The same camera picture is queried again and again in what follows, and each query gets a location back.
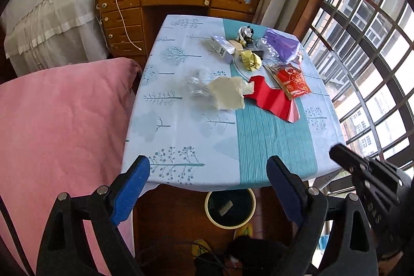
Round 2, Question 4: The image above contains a white charging cable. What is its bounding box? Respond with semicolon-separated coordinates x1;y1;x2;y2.
115;0;143;52

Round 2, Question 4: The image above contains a red printed packet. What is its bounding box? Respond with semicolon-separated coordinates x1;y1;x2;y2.
268;64;312;100

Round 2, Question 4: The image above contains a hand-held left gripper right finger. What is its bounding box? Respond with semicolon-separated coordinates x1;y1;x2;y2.
266;155;379;276

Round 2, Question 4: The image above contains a purple plastic bag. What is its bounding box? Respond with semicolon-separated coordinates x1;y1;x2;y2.
254;28;303;65

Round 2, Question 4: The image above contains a red paper sheet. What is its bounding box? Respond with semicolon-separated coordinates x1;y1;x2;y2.
242;76;301;124

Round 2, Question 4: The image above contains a metal window grille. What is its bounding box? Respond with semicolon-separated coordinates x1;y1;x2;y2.
291;0;414;173

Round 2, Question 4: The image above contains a clear plastic wrap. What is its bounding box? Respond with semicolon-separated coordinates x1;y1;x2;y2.
184;68;214;99

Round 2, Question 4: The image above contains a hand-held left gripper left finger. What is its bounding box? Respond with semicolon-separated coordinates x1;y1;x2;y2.
36;155;151;276

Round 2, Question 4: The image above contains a white lace cover cloth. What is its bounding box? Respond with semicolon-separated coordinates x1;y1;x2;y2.
0;0;110;76

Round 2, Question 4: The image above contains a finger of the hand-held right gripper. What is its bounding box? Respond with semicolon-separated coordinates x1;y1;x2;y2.
329;143;411;204

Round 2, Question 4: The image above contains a black cable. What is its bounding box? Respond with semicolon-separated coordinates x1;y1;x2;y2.
0;189;34;276

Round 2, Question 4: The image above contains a tan paper piece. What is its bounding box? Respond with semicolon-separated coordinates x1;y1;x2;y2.
228;40;248;53

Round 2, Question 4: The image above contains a pink blanket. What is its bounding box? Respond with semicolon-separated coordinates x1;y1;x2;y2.
0;58;143;276

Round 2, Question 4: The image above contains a black white wrapper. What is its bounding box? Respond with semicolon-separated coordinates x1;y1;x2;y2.
238;25;254;47

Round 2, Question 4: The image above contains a yellow paper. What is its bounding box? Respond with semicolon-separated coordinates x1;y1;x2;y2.
238;50;263;71

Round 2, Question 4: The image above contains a tree print tablecloth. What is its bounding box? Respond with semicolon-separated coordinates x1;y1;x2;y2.
120;15;347;191

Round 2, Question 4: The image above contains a cream paper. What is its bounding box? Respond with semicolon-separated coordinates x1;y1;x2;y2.
207;76;254;110

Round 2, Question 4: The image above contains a small white box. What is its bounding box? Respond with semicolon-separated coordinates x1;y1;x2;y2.
207;36;235;65

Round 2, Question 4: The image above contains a cream rimmed waste bin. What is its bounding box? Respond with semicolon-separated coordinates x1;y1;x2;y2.
204;188;257;229

